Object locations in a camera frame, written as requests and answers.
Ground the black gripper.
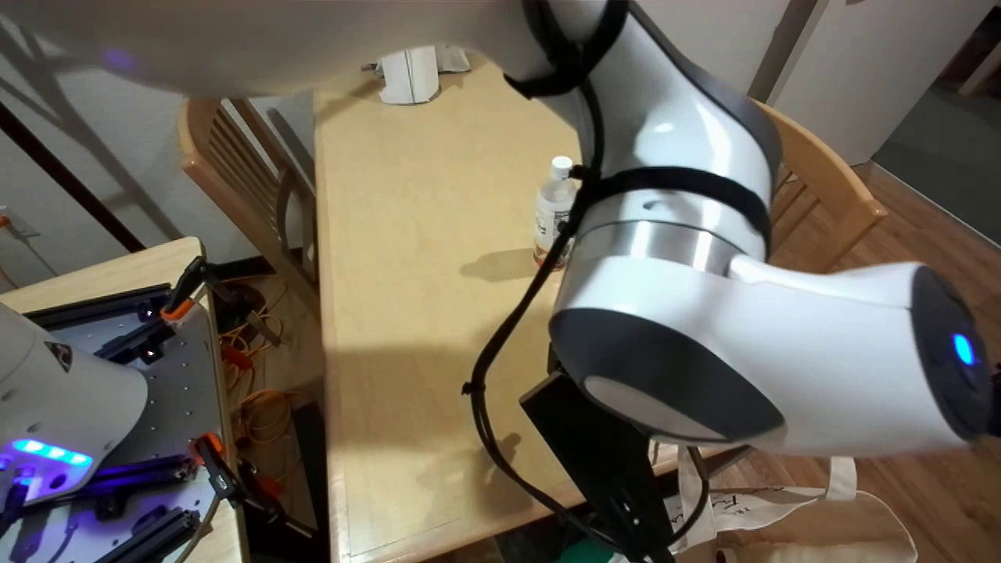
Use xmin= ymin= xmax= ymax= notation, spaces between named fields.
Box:
xmin=567 ymin=417 xmax=681 ymax=563

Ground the cream canvas tote bag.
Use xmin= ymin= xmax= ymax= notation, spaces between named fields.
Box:
xmin=644 ymin=440 xmax=925 ymax=563

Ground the white plastic bottle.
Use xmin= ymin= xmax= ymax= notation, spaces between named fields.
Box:
xmin=530 ymin=154 xmax=583 ymax=264

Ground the wooden slat-back chair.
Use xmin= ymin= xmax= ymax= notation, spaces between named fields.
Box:
xmin=752 ymin=97 xmax=890 ymax=275
xmin=184 ymin=94 xmax=324 ymax=307

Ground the black clamp with orange tip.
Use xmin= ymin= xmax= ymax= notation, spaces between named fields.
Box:
xmin=192 ymin=431 xmax=315 ymax=544
xmin=98 ymin=255 xmax=212 ymax=367

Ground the side table with grey breadboard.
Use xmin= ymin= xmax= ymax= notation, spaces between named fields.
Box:
xmin=0 ymin=234 xmax=248 ymax=563

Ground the white plastic block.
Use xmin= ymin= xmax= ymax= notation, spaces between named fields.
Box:
xmin=372 ymin=45 xmax=477 ymax=110

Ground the black aluminium bar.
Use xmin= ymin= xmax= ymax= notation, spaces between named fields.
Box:
xmin=26 ymin=283 xmax=173 ymax=332
xmin=59 ymin=457 xmax=199 ymax=507
xmin=91 ymin=503 xmax=212 ymax=563

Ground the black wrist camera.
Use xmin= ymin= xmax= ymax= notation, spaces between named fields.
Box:
xmin=517 ymin=368 xmax=600 ymax=448

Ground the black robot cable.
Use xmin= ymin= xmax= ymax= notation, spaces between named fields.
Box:
xmin=459 ymin=61 xmax=714 ymax=563

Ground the orange cable bundle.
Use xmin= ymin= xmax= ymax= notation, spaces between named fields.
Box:
xmin=212 ymin=299 xmax=315 ymax=503

